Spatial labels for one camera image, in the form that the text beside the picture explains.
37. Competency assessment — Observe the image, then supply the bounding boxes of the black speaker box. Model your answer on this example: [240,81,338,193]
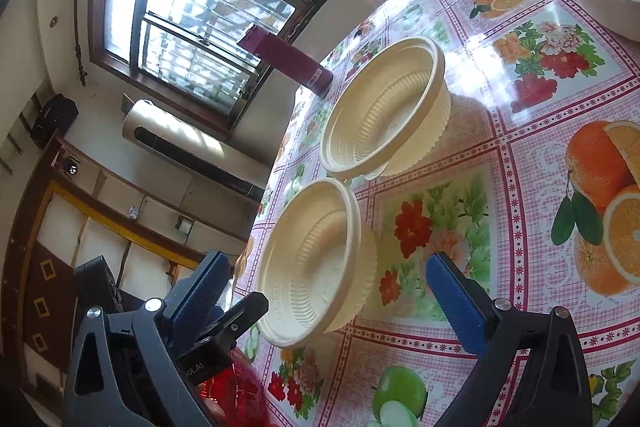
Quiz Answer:
[31,94,79,150]

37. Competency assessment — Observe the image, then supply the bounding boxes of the large red glass plate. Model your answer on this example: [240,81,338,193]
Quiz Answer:
[197,352,281,427]

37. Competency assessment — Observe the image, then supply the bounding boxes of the floral fruit print tablecloth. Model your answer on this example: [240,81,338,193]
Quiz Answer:
[232,0,640,427]

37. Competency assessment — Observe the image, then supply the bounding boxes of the wooden framed window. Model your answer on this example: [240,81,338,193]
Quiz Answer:
[90,0,436,132]

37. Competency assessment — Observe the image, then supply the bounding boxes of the cream ribbed plastic bowl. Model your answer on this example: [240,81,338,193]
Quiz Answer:
[318,36,452,182]
[256,178,378,349]

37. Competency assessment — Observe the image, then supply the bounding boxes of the white tower air conditioner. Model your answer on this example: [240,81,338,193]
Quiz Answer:
[122,99,266,202]

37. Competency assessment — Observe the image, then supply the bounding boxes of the maroon thermos bottle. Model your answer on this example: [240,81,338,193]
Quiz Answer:
[237,26,334,96]

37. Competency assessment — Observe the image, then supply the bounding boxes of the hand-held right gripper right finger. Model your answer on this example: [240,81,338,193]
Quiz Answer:
[426,251,594,427]

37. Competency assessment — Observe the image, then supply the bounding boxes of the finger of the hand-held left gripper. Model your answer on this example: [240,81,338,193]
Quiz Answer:
[194,291,270,360]

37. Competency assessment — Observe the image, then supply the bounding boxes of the wooden wall cabinet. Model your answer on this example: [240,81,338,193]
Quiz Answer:
[0,132,203,408]

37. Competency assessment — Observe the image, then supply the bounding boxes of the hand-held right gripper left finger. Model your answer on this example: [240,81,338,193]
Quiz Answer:
[62,250,236,427]

